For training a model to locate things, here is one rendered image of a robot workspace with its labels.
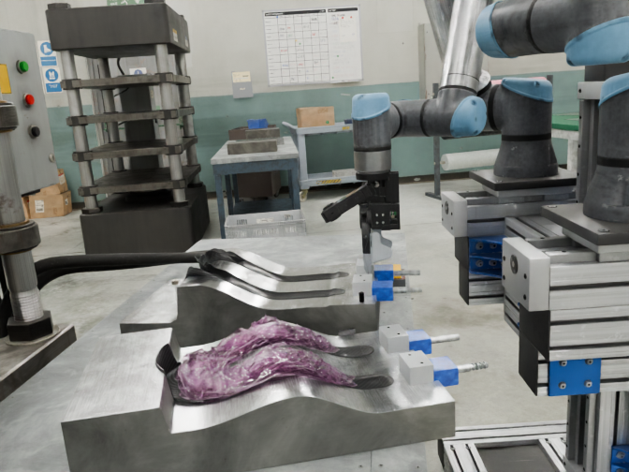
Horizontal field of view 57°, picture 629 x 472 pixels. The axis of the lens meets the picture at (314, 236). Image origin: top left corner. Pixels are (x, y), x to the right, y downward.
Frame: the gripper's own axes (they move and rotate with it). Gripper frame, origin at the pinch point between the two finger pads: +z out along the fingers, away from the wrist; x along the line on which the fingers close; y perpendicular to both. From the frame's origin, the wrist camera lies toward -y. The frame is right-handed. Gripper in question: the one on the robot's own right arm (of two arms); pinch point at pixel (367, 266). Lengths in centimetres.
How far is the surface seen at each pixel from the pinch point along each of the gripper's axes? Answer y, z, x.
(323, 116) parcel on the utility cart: -73, -7, 577
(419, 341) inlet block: 9.5, 4.0, -29.0
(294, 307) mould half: -12.9, 2.3, -17.4
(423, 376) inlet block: 9.5, 4.1, -40.7
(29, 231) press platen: -70, -12, -8
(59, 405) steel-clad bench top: -50, 11, -38
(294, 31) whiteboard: -108, -109, 627
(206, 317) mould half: -30.0, 3.8, -17.7
